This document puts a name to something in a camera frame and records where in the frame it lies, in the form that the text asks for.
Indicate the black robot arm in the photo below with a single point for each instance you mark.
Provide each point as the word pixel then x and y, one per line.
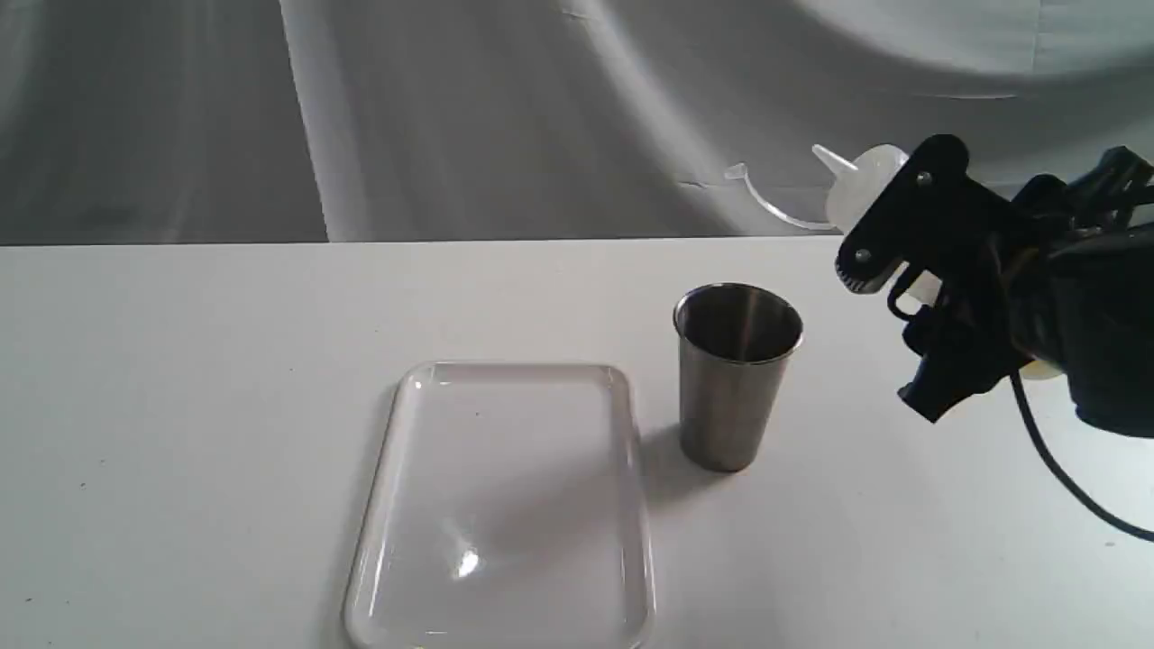
pixel 988 285

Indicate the clear plastic tray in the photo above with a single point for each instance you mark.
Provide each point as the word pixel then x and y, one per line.
pixel 507 511

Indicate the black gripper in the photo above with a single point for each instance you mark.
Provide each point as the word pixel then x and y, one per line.
pixel 1059 272

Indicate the stainless steel cup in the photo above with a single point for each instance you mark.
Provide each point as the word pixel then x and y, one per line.
pixel 735 341

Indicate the grey backdrop cloth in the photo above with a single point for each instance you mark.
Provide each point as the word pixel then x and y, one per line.
pixel 160 122

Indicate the clear plastic squeeze bottle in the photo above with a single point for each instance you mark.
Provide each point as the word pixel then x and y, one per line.
pixel 857 184

